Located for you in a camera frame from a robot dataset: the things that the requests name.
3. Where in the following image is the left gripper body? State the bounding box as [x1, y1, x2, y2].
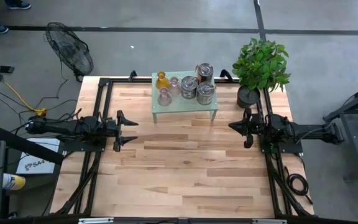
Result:
[104, 119, 122, 141]

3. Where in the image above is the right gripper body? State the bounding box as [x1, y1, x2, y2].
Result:
[243, 107, 265, 149]

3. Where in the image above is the pink glass candle stick holder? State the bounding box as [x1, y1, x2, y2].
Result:
[168, 77, 181, 96]
[157, 86, 173, 108]

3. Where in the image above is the candle jar with floral label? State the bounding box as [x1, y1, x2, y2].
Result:
[196, 81, 216, 106]

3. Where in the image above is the amber glass candle stick holder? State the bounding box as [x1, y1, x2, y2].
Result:
[155, 71, 171, 90]

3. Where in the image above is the plain silver candle jar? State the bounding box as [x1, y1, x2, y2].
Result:
[196, 63, 214, 83]

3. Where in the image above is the candle jar with green label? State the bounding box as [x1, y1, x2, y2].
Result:
[180, 75, 199, 100]

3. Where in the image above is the black plant pot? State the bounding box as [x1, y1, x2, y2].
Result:
[236, 85, 262, 110]

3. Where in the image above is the green perforated metal shelf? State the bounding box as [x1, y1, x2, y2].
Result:
[151, 70, 219, 124]

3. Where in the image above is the green leafy plant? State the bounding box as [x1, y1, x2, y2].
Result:
[232, 37, 291, 92]

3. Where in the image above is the white printed box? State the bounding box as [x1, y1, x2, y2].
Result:
[16, 138, 62, 175]

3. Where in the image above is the black floor fan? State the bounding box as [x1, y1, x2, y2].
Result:
[45, 21, 94, 83]

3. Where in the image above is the black aluminium table frame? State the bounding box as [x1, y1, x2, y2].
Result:
[50, 70, 315, 218]

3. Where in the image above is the black coiled cable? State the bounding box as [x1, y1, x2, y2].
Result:
[285, 166, 314, 205]

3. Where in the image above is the yellow cable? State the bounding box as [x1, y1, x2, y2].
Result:
[4, 80, 48, 117]

